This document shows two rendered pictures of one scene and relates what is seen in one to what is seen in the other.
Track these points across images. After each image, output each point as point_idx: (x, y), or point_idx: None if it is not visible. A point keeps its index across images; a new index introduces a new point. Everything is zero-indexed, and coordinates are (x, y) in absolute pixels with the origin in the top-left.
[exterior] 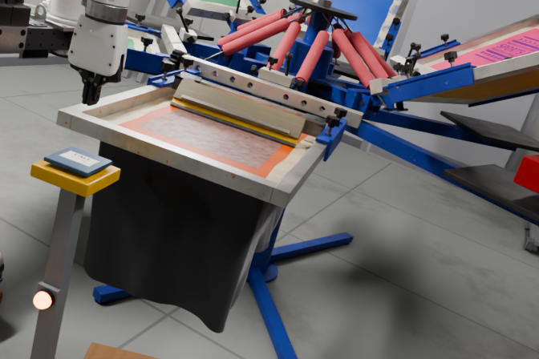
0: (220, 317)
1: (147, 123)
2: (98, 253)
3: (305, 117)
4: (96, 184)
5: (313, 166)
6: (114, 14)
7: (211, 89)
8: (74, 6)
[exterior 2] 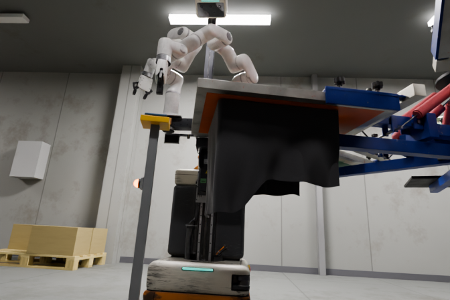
0: (212, 198)
1: None
2: (206, 198)
3: None
4: (147, 116)
5: (274, 89)
6: (158, 56)
7: None
8: None
